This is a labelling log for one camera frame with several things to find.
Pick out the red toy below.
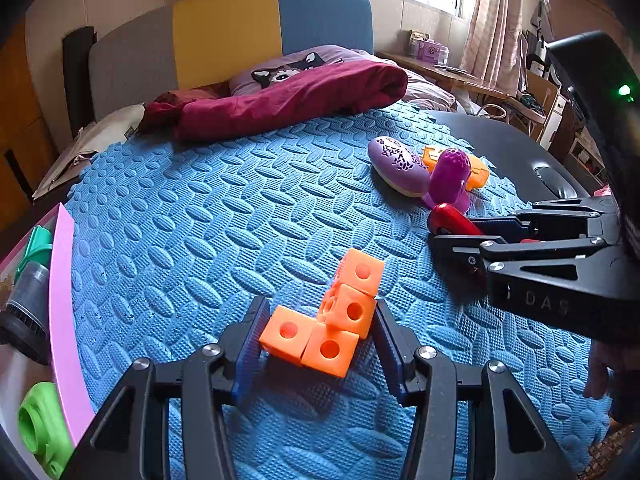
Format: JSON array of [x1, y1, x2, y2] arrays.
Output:
[[426, 202, 485, 241]]

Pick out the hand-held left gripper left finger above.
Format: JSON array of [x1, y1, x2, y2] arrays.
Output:
[[75, 295, 271, 480]]

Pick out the wooden bedside desk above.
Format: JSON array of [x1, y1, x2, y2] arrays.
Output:
[[375, 50, 548, 126]]

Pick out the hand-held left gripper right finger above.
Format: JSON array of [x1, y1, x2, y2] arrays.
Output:
[[372, 297, 571, 480]]

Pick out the person's right hand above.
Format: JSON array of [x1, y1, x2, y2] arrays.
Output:
[[584, 342, 640, 426]]

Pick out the grey black cylinder toy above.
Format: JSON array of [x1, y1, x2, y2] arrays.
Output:
[[0, 260, 52, 366]]

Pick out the maroon blanket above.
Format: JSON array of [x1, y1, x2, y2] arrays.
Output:
[[137, 59, 410, 142]]

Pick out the orange cube block toy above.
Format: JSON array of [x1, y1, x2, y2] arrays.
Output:
[[259, 247, 386, 378]]

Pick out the teal green toy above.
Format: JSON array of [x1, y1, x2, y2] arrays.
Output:
[[14, 225, 55, 286]]

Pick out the pink curtain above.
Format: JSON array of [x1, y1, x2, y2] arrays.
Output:
[[460, 0, 531, 91]]

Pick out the purple cat pillow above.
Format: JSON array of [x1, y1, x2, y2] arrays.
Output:
[[229, 44, 396, 98]]

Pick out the lime green ring toy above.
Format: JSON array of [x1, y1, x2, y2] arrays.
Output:
[[17, 381, 73, 478]]

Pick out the cardboard box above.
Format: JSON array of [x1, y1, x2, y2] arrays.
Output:
[[520, 67, 568, 146]]

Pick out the wooden wardrobe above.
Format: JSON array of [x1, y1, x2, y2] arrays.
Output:
[[0, 20, 61, 201]]

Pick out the purple perforated dome toy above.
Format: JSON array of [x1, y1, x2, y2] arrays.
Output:
[[421, 147, 473, 212]]

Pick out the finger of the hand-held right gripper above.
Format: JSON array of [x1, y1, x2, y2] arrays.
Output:
[[471, 197, 615, 241], [431, 232, 621, 275]]

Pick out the light pink bedsheet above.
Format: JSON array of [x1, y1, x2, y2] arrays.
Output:
[[400, 67, 468, 113]]

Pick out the purple box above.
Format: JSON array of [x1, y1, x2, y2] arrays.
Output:
[[407, 30, 451, 63]]

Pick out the orange curved toy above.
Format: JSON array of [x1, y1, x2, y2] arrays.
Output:
[[420, 145, 491, 192]]

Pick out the blue foam mat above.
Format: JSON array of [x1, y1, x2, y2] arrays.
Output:
[[65, 102, 616, 480]]

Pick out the white canvas bag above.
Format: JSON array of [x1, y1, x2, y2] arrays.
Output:
[[32, 102, 147, 201]]

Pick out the pink-rimmed white tray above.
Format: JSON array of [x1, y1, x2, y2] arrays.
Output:
[[0, 202, 96, 480]]

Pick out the brown-haired doll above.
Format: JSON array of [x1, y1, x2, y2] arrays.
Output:
[[0, 270, 17, 311]]

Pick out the grey yellow blue headboard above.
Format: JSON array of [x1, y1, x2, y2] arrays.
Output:
[[87, 0, 375, 123]]

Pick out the black rolled mat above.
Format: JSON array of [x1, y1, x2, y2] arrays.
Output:
[[61, 25, 97, 138]]

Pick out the purple oval toy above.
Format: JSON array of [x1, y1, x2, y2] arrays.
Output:
[[367, 136, 433, 198]]

